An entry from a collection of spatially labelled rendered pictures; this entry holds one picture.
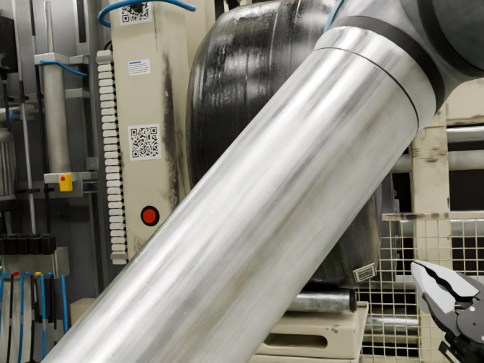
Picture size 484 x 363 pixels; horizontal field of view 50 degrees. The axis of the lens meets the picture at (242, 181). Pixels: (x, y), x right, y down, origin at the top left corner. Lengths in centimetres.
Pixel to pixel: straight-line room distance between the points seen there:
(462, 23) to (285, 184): 16
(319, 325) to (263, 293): 64
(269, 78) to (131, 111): 41
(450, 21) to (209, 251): 23
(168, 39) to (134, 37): 7
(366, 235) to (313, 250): 55
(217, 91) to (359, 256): 37
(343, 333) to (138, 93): 64
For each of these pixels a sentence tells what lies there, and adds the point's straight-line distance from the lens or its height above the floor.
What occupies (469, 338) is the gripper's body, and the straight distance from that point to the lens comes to 74.
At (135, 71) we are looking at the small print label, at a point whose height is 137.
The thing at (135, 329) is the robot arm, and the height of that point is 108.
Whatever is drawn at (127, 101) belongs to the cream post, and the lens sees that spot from 117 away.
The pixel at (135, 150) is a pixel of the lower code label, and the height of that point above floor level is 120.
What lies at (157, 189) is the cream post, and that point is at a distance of 114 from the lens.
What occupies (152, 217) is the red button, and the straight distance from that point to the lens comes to 114.
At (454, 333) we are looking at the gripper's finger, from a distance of 74.
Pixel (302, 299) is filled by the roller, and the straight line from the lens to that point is 100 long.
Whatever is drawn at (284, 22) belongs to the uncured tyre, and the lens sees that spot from 93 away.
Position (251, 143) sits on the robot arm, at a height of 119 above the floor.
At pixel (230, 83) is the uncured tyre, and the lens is 87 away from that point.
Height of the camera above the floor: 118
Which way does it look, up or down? 3 degrees down
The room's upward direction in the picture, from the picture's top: 4 degrees counter-clockwise
